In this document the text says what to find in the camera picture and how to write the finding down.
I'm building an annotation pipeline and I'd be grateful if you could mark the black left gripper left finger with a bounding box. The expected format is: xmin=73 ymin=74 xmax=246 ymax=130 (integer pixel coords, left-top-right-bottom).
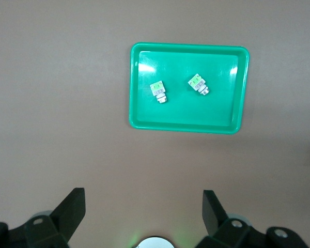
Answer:
xmin=23 ymin=188 xmax=87 ymax=248

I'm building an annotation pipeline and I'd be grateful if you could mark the green plastic tray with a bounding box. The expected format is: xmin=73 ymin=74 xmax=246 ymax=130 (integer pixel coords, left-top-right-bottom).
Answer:
xmin=128 ymin=42 xmax=251 ymax=135

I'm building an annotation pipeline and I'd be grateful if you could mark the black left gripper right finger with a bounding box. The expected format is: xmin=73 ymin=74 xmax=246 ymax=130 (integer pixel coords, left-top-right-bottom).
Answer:
xmin=196 ymin=190 xmax=253 ymax=248

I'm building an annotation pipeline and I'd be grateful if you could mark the green push button switch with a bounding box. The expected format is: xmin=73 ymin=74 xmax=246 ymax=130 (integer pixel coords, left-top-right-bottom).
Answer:
xmin=149 ymin=81 xmax=168 ymax=104
xmin=187 ymin=73 xmax=211 ymax=96

